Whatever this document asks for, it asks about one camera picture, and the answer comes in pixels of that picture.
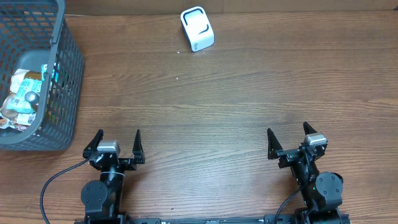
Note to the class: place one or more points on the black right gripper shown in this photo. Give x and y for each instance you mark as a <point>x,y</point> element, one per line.
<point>292,154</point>

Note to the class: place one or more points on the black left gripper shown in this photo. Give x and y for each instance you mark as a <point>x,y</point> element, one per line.
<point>130,165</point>

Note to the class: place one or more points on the brown snack bag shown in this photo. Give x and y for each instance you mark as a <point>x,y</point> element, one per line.
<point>16,112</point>

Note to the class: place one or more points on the yellow liquid bottle silver cap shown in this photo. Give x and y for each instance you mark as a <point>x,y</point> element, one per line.
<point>33,99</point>

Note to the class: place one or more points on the teal tissue pack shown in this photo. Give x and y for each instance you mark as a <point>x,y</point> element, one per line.
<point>44,69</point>

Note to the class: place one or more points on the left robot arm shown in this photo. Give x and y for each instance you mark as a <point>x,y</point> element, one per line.
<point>102,197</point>

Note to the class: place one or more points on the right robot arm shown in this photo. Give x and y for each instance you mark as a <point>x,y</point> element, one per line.
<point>321,191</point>

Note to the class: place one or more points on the white barcode scanner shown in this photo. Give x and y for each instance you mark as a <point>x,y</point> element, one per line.
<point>197,28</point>

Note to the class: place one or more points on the dark grey plastic basket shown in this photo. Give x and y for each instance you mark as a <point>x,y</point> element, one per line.
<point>34,33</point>

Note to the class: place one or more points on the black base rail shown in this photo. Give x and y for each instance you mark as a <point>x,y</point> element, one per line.
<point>267,219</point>

